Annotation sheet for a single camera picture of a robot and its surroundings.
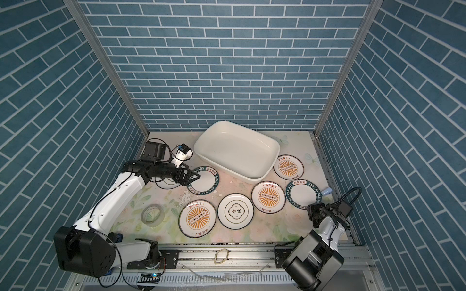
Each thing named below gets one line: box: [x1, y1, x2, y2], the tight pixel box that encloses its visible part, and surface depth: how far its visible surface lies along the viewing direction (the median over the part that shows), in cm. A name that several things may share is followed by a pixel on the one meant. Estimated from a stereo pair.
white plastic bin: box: [193, 120, 281, 185], surface depth 113 cm
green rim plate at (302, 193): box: [285, 178, 323, 210], surface depth 95 cm
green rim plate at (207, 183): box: [186, 166, 220, 196], surface depth 98 cm
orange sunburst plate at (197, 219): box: [178, 198, 217, 239], surface depth 86 cm
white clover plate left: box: [149, 176, 181, 190], surface depth 83 cm
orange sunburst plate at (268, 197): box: [251, 180, 287, 215], surface depth 93 cm
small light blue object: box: [320, 186, 333, 196], surface depth 93 cm
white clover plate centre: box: [217, 192, 255, 230], surface depth 88 cm
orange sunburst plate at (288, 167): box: [273, 154, 305, 181], surface depth 105 cm
